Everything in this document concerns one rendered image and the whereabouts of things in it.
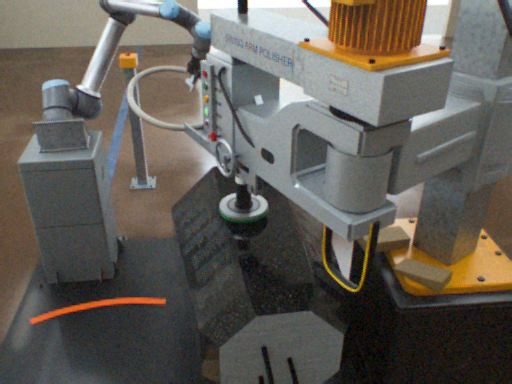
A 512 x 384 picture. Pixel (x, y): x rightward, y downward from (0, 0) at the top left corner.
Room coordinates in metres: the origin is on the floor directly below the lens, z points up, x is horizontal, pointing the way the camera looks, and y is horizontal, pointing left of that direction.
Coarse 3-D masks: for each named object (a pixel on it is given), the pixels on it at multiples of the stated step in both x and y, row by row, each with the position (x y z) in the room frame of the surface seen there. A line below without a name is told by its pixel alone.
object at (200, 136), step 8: (192, 128) 2.17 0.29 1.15; (200, 128) 2.27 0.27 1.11; (192, 136) 2.17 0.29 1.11; (200, 136) 2.09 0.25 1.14; (200, 144) 2.10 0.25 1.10; (208, 144) 2.03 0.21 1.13; (240, 168) 1.80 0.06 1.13; (240, 176) 1.80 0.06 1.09; (248, 176) 1.75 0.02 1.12; (248, 184) 1.75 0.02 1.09; (264, 184) 1.70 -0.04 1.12
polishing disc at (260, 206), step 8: (224, 200) 1.93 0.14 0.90; (232, 200) 1.93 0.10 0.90; (256, 200) 1.93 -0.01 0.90; (264, 200) 1.93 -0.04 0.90; (224, 208) 1.86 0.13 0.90; (232, 208) 1.86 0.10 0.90; (256, 208) 1.86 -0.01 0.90; (264, 208) 1.86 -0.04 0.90; (232, 216) 1.80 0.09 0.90; (240, 216) 1.80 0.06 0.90; (248, 216) 1.80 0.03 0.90; (256, 216) 1.81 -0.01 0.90
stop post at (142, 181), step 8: (120, 56) 3.68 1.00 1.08; (128, 56) 3.68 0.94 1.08; (136, 56) 3.71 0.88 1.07; (120, 64) 3.64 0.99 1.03; (128, 64) 3.64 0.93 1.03; (136, 64) 3.66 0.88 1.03; (128, 72) 3.66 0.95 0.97; (136, 72) 3.74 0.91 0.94; (128, 80) 3.66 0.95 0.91; (136, 88) 3.67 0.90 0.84; (136, 96) 3.66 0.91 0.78; (128, 104) 3.66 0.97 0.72; (136, 104) 3.66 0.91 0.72; (136, 120) 3.66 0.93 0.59; (136, 128) 3.66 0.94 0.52; (136, 136) 3.66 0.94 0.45; (136, 144) 3.66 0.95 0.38; (136, 152) 3.66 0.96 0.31; (144, 152) 3.70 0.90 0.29; (136, 160) 3.66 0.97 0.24; (144, 160) 3.67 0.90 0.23; (136, 168) 3.66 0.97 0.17; (144, 168) 3.66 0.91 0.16; (144, 176) 3.66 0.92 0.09; (152, 176) 3.81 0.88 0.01; (136, 184) 3.66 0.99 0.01; (144, 184) 3.66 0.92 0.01; (152, 184) 3.67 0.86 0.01
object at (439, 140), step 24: (456, 96) 1.64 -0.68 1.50; (480, 96) 1.60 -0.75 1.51; (432, 120) 1.43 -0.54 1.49; (456, 120) 1.49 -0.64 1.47; (480, 120) 1.59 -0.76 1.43; (504, 120) 1.58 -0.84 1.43; (408, 144) 1.34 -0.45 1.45; (432, 144) 1.42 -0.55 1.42; (456, 144) 1.49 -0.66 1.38; (504, 144) 1.58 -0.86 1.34; (408, 168) 1.35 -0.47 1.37; (432, 168) 1.44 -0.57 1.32
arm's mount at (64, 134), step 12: (48, 120) 2.53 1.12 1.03; (60, 120) 2.55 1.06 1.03; (72, 120) 2.56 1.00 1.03; (36, 132) 2.52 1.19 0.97; (48, 132) 2.53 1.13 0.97; (60, 132) 2.54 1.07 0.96; (72, 132) 2.55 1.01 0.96; (84, 132) 2.58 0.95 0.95; (48, 144) 2.53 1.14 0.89; (60, 144) 2.54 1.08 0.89; (72, 144) 2.55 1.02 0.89; (84, 144) 2.58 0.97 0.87
